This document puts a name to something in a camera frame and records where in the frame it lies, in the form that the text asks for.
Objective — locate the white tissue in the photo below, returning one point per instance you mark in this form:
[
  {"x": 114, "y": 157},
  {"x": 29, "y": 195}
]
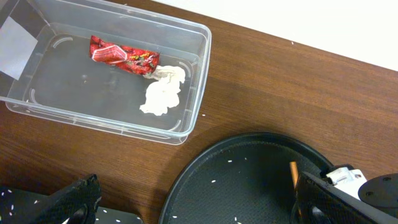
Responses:
[{"x": 163, "y": 93}]

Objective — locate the red snack wrapper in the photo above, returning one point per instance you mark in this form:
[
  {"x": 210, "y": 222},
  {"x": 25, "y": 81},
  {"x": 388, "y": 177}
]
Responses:
[{"x": 129, "y": 59}]

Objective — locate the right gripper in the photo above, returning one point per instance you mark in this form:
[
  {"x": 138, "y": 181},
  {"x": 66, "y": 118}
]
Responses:
[{"x": 345, "y": 178}]

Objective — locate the round black tray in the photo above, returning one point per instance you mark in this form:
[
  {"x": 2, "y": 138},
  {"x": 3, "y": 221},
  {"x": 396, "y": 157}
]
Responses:
[{"x": 241, "y": 179}]

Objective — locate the wooden chopstick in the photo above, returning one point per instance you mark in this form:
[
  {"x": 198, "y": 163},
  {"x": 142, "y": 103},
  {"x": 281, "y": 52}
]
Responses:
[{"x": 294, "y": 172}]

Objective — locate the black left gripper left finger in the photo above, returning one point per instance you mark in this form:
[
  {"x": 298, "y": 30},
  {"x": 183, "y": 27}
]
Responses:
[{"x": 75, "y": 203}]

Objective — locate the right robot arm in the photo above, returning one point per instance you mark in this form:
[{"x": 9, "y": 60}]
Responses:
[{"x": 379, "y": 192}]

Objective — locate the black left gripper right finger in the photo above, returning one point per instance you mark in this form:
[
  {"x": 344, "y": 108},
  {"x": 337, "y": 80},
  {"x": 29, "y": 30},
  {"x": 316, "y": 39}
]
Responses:
[{"x": 318, "y": 201}]

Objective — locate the black rectangular bin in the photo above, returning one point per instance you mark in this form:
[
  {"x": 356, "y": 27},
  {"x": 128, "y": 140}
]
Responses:
[{"x": 118, "y": 216}]

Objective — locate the clear plastic bin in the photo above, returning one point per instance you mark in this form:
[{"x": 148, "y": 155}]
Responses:
[{"x": 62, "y": 83}]

